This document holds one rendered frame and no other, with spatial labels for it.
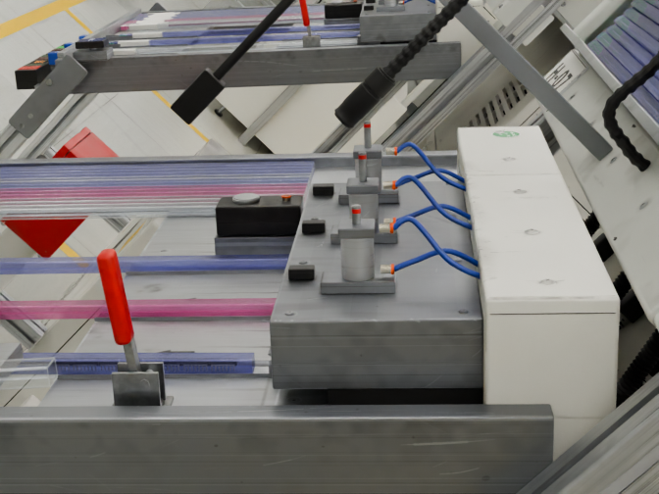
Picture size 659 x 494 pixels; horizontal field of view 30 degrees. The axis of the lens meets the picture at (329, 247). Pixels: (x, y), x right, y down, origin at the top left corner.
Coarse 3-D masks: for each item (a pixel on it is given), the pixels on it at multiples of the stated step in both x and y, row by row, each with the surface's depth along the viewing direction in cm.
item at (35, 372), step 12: (0, 360) 61; (12, 360) 61; (24, 360) 61; (36, 360) 61; (48, 360) 61; (0, 372) 60; (12, 372) 60; (24, 372) 60; (36, 372) 60; (48, 372) 60; (0, 384) 60; (12, 384) 60; (24, 384) 60; (36, 384) 60; (48, 384) 60
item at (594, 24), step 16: (608, 0) 122; (624, 0) 122; (592, 16) 122; (608, 16) 122; (576, 32) 123; (592, 32) 125; (560, 64) 137; (576, 64) 131; (592, 64) 110; (560, 80) 131; (576, 80) 126; (608, 80) 102; (640, 112) 89; (656, 128) 83
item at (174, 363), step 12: (60, 360) 85; (72, 360) 85; (84, 360) 85; (96, 360) 85; (108, 360) 85; (120, 360) 84; (144, 360) 84; (156, 360) 84; (168, 360) 84; (180, 360) 84; (192, 360) 84; (204, 360) 84; (216, 360) 84; (228, 360) 84; (240, 360) 84; (252, 360) 84; (60, 372) 85; (72, 372) 85; (84, 372) 85; (96, 372) 85; (108, 372) 85; (168, 372) 84; (180, 372) 84; (192, 372) 84; (204, 372) 84; (216, 372) 84; (228, 372) 84; (240, 372) 84; (252, 372) 84
